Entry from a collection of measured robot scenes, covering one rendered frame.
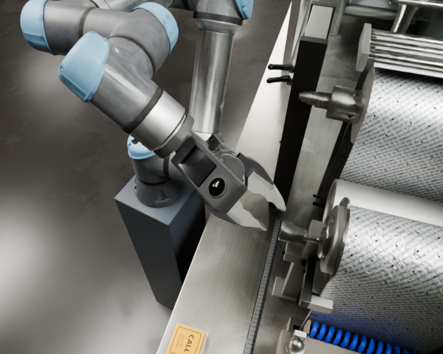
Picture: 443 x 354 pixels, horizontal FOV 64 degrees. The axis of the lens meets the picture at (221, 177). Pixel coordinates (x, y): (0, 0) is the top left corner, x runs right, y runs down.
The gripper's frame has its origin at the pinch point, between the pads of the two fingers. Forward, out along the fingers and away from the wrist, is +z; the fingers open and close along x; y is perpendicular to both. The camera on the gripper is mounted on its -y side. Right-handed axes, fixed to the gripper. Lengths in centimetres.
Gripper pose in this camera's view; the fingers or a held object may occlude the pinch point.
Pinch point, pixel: (271, 217)
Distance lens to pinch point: 55.4
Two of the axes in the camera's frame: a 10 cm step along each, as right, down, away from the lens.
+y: -2.1, -3.5, 9.1
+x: -6.7, 7.3, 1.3
